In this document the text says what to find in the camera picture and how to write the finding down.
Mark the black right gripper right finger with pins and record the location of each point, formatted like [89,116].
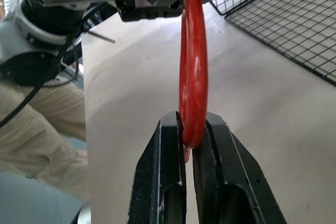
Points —
[223,182]

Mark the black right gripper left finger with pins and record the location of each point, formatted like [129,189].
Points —
[157,176]

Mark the red bottle opener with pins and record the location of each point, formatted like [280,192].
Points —
[193,77]

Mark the person in khaki trousers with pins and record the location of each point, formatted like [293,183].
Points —
[39,129]

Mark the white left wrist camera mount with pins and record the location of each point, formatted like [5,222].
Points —
[39,35]

